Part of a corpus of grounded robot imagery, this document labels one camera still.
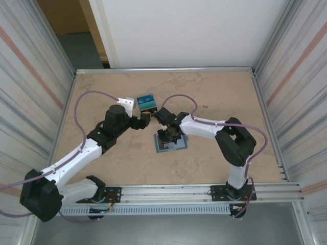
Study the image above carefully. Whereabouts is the aluminium table side rail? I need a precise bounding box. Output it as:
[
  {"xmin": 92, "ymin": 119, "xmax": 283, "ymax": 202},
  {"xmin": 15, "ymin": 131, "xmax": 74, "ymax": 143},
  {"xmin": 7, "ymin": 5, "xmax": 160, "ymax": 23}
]
[
  {"xmin": 48, "ymin": 72, "xmax": 78, "ymax": 160},
  {"xmin": 251, "ymin": 72, "xmax": 290, "ymax": 182}
]

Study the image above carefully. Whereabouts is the tan wooden door edge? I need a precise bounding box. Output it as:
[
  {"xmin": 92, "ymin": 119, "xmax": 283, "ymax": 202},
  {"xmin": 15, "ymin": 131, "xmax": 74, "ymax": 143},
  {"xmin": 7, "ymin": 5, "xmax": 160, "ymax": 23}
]
[{"xmin": 78, "ymin": 0, "xmax": 111, "ymax": 68}]

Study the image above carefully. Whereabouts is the grey slotted cable duct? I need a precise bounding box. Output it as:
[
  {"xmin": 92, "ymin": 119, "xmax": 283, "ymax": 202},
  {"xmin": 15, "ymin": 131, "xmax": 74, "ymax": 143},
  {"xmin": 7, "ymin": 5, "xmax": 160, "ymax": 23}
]
[{"xmin": 37, "ymin": 205, "xmax": 232, "ymax": 217}]

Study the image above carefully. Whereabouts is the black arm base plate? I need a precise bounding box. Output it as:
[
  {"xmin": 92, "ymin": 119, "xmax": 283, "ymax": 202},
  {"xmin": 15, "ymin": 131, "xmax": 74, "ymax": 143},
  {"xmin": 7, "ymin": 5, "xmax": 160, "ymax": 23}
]
[
  {"xmin": 76, "ymin": 186, "xmax": 122, "ymax": 204},
  {"xmin": 209, "ymin": 185, "xmax": 258, "ymax": 203}
]

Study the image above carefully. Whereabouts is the aluminium corner post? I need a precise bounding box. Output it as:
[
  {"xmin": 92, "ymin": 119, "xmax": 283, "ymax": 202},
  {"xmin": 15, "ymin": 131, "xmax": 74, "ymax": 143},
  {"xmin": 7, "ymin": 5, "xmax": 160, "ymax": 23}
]
[
  {"xmin": 37, "ymin": 0, "xmax": 77, "ymax": 77},
  {"xmin": 254, "ymin": 0, "xmax": 299, "ymax": 75}
]

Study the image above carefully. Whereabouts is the translucent striped enclosure panel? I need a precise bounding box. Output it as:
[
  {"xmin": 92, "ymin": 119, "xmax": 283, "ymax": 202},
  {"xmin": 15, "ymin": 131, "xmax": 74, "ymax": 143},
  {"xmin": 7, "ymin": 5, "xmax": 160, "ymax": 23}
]
[
  {"xmin": 0, "ymin": 0, "xmax": 75, "ymax": 230},
  {"xmin": 255, "ymin": 0, "xmax": 327, "ymax": 230}
]

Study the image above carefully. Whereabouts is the teal card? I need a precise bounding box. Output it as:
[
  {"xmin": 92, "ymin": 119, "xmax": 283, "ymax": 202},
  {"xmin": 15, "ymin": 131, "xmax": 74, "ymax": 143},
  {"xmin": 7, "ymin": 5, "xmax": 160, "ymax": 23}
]
[{"xmin": 138, "ymin": 101, "xmax": 157, "ymax": 110}]

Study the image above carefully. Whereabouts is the small circuit board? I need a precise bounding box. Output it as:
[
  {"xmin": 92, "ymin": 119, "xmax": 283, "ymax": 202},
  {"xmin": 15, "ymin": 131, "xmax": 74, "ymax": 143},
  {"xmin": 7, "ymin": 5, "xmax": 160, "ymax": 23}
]
[{"xmin": 88, "ymin": 205, "xmax": 114, "ymax": 214}]

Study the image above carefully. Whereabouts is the aluminium frame crossbar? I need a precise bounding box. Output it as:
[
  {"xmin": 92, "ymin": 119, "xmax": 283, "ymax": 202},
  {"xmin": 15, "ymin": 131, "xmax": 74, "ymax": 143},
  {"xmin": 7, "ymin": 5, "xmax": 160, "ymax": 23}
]
[{"xmin": 76, "ymin": 66, "xmax": 257, "ymax": 76}]

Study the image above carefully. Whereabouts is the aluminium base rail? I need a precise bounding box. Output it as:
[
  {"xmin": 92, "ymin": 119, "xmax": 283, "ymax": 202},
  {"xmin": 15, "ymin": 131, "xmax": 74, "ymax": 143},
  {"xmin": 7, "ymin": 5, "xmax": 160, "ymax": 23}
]
[{"xmin": 27, "ymin": 182, "xmax": 306, "ymax": 206}]

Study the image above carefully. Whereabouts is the blue leather card holder wallet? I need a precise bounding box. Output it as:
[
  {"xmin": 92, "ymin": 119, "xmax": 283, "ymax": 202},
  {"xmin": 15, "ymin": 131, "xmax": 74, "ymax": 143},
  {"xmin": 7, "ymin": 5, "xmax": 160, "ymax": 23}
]
[{"xmin": 152, "ymin": 134, "xmax": 189, "ymax": 154}]

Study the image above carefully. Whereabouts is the blue VIP card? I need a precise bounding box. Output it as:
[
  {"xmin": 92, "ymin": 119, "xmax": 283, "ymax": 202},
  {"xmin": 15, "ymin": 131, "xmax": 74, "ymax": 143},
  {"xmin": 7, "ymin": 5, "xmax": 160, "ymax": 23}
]
[{"xmin": 137, "ymin": 94, "xmax": 155, "ymax": 103}]

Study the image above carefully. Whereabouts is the blue card box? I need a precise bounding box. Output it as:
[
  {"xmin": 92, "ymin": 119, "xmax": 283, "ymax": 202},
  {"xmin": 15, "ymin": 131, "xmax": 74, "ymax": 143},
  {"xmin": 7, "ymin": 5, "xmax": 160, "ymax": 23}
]
[{"xmin": 136, "ymin": 94, "xmax": 161, "ymax": 120}]

